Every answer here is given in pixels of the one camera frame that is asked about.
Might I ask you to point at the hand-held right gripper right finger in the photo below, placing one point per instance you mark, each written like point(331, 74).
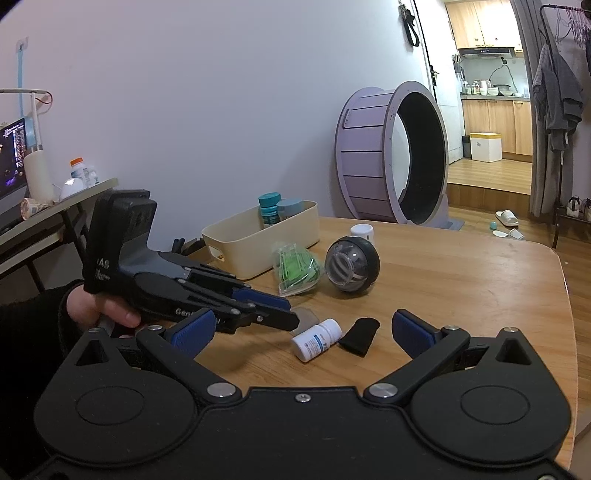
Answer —
point(413, 334)

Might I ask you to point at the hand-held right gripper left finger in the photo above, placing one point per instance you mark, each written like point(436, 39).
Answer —
point(194, 332)

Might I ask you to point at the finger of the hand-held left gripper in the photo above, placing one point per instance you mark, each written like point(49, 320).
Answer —
point(277, 319)
point(263, 300)

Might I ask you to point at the clear plastic packet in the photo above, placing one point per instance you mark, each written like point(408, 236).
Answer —
point(308, 319)

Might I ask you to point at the green plastic packet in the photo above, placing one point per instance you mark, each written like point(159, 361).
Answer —
point(295, 272)

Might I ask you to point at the small white pill bottle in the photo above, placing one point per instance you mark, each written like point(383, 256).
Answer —
point(314, 341)

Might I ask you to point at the cream plastic container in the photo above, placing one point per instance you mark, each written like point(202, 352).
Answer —
point(249, 249)

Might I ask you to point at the small black cloth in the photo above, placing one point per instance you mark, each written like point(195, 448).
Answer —
point(360, 334)

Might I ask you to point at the dark clear gyro ball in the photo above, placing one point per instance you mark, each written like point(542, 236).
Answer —
point(351, 265)

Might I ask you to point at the teal bottle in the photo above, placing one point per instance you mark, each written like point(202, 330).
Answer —
point(269, 207)

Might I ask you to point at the grey-blue capped bottle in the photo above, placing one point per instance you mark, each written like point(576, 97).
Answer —
point(290, 207)

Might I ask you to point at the white jar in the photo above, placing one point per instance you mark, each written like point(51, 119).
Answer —
point(361, 230)

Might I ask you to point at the person's left forearm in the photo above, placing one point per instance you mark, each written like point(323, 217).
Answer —
point(27, 346)

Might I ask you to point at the person's left hand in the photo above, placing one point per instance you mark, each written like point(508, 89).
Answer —
point(83, 307)

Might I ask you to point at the grey folding desk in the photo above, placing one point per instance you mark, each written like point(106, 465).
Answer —
point(87, 190)

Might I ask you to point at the small clear bottle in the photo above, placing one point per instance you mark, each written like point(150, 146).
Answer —
point(92, 176)

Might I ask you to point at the orange capped bottle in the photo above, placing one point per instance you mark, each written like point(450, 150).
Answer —
point(77, 170)

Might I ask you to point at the lying paper cup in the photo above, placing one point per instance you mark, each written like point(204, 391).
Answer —
point(34, 207)

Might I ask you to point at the white paper roll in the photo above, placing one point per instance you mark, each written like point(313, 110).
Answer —
point(39, 177)

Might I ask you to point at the computer monitor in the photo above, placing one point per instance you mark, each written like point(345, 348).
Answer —
point(11, 157)

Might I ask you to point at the purple cat wheel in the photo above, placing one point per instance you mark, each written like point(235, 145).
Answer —
point(364, 157)

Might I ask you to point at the black coat rack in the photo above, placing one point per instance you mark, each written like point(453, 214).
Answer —
point(559, 203)

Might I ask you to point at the white foam box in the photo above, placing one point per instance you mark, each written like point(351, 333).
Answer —
point(485, 147)

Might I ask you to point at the row of shoes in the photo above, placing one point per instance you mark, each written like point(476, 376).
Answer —
point(575, 207)

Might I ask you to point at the wooden kitchen base cabinets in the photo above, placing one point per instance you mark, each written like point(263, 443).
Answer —
point(501, 120)

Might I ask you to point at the kitchenware on counter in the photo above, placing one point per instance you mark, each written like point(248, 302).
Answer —
point(489, 90)

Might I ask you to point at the grey hanging hoodie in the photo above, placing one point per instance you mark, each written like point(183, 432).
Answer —
point(558, 101)

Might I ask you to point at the white door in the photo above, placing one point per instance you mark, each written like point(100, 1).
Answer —
point(443, 55)

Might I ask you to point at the range hood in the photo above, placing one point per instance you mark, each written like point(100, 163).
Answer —
point(485, 51)

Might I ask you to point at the grey curtain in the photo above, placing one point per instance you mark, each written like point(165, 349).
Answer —
point(524, 37)

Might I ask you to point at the bunch of pink hangers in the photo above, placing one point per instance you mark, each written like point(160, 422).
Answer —
point(577, 23)

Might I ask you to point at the wooden kitchen wall cabinets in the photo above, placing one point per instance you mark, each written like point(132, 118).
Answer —
point(480, 23)

